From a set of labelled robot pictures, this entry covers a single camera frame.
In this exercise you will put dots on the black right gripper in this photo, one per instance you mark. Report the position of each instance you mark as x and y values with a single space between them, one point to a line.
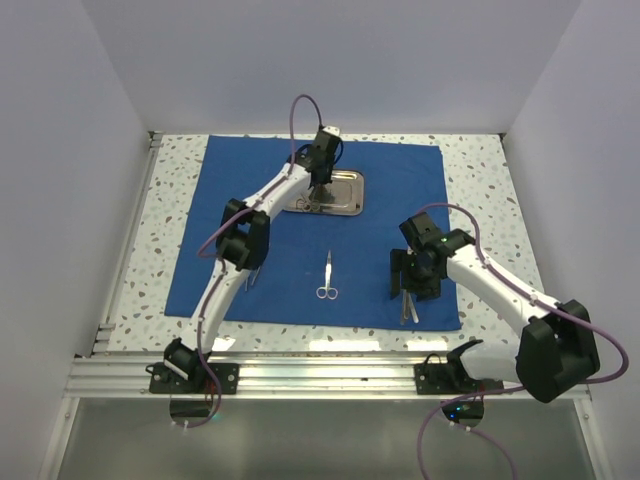
399 262

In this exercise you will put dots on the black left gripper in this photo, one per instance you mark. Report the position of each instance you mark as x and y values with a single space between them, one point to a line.
328 177

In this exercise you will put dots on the steel instrument tray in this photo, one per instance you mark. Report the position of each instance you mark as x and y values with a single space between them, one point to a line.
344 196

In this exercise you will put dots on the steel hemostat clamp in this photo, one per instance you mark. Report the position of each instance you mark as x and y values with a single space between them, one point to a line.
309 202

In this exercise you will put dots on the blue surgical cloth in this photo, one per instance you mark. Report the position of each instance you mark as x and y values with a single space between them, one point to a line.
399 179

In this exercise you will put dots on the steel tweezers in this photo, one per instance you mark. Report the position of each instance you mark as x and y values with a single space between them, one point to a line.
253 279

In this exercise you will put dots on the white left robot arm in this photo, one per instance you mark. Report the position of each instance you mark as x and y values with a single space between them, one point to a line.
241 246

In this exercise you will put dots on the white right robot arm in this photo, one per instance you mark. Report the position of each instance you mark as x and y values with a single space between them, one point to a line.
555 351

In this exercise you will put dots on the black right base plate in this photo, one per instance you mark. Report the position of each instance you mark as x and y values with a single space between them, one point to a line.
440 375

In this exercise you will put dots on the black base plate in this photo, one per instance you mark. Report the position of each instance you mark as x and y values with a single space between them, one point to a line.
440 375
219 377

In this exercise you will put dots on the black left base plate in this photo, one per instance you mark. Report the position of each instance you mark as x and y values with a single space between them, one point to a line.
219 377

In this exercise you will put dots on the aluminium front rail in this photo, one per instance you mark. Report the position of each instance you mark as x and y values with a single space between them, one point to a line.
362 375

